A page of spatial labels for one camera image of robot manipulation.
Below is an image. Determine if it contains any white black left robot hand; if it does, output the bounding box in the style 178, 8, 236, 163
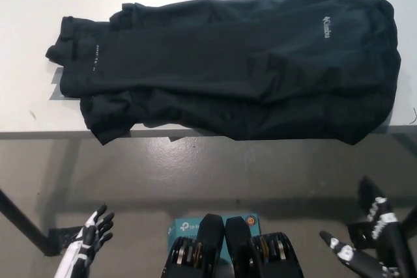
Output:
53, 204, 115, 278

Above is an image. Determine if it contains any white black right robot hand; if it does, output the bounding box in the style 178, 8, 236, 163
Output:
319, 176, 407, 278

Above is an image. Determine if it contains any black Columbia jacket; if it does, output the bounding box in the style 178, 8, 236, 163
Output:
44, 0, 405, 146

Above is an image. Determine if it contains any black left robot body block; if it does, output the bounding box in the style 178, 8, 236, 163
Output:
161, 213, 226, 278

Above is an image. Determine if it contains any teal TP-Link router box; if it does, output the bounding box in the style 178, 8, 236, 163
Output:
167, 213, 261, 261

